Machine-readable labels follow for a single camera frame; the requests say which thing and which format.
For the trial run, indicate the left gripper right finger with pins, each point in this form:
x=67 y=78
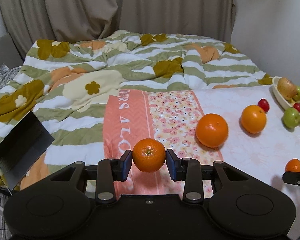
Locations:
x=193 y=173

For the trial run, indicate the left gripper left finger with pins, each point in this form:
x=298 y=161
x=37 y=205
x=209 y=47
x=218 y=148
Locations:
x=68 y=185

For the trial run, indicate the small mandarin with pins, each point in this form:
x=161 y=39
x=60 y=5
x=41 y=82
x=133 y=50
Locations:
x=293 y=166
x=149 y=155

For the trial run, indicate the medium orange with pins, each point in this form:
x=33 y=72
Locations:
x=212 y=130

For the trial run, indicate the green apple on towel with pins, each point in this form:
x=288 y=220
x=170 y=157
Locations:
x=291 y=118

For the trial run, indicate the pink white floral towel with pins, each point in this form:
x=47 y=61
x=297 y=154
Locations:
x=241 y=126

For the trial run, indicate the red cherry tomato on plate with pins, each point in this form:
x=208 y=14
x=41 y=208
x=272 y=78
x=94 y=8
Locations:
x=297 y=106

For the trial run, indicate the large orange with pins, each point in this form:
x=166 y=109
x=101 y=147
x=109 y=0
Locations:
x=253 y=119

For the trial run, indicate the green apple on plate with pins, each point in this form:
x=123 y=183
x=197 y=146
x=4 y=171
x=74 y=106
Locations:
x=297 y=96

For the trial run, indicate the red cherry tomato on towel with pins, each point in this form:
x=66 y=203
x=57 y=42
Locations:
x=263 y=104

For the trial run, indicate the red-yellow apple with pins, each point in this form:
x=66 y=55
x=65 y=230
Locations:
x=286 y=88

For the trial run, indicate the green white striped blanket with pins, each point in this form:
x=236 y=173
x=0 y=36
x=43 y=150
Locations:
x=67 y=86

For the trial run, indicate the grey patterned pillow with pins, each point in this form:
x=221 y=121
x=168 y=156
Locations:
x=7 y=74

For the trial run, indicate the grey sofa backrest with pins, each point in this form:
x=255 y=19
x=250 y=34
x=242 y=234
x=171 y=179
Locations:
x=9 y=55

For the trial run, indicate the beige curtain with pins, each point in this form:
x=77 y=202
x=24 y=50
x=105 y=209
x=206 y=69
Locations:
x=83 y=20

